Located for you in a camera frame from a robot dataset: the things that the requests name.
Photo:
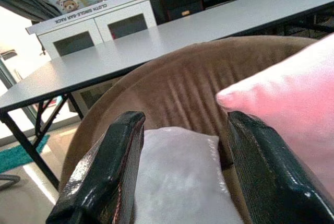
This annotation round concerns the pink pillow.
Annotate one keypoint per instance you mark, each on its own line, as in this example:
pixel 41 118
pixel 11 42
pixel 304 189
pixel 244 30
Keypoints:
pixel 287 104

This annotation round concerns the white glass door cabinet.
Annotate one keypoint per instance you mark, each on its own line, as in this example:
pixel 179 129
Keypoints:
pixel 100 29

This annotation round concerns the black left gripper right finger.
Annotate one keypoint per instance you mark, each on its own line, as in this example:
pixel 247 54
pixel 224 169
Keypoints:
pixel 268 177

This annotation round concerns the grey folding table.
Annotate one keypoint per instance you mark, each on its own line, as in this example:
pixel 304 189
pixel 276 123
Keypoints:
pixel 182 38

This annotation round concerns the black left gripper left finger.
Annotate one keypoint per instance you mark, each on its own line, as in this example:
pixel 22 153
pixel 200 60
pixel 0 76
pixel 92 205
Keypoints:
pixel 104 177

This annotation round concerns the long white printed carton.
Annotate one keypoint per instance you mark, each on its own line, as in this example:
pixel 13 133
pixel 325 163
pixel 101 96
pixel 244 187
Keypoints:
pixel 86 12

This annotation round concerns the grey bear print pillow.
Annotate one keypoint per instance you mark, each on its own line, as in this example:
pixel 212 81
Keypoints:
pixel 180 177

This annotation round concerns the grey metal chair base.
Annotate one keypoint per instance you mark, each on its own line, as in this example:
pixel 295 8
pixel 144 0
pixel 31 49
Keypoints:
pixel 11 179

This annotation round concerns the teal rug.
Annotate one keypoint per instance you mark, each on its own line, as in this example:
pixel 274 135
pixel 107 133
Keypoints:
pixel 15 156

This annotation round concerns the brown ribbed fabric sofa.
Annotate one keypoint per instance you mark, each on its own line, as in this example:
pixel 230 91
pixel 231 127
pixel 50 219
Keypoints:
pixel 188 83

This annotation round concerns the bear plush with hat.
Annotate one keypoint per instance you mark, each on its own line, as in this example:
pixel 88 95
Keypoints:
pixel 68 4

